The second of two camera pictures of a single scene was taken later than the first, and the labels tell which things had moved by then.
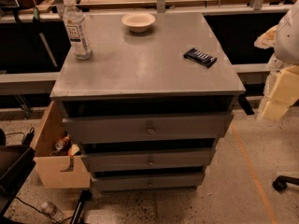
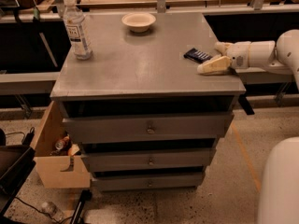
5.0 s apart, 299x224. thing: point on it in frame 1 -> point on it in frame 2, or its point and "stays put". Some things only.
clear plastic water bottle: (78, 29) stays put
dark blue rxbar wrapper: (204, 59) stays put
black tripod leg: (86, 195) stays put
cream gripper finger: (267, 39) -> (221, 47)
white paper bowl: (138, 22) stays put
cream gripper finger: (284, 93) -> (218, 64)
